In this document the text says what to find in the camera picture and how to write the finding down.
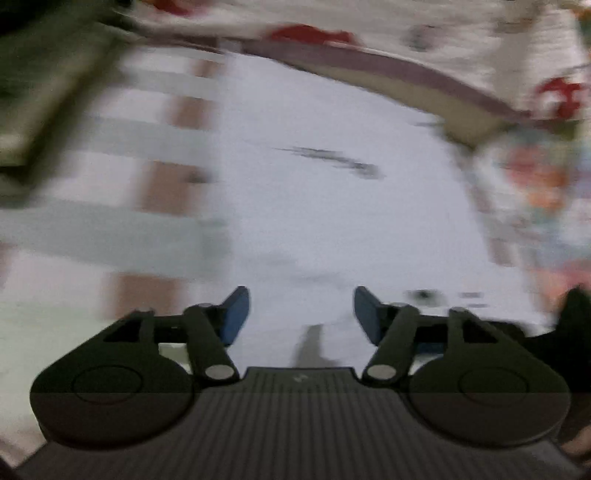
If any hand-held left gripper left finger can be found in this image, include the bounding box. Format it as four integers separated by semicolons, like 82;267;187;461
95;285;251;383

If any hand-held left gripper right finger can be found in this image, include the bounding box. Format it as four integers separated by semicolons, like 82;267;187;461
353;285;511;384

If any white t-shirt with dark print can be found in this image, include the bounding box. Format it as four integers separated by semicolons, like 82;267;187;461
203;52;541;370

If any colourful printed cloth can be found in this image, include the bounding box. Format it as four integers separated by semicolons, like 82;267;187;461
462;124;591;319

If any striped grey brown white sheet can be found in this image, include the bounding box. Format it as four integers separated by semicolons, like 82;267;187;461
0;46;232;457

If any white blanket with red flowers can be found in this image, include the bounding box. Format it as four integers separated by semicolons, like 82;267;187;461
124;0;591;121

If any dark green cloth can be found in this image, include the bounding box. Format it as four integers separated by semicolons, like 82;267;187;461
0;0;134;204

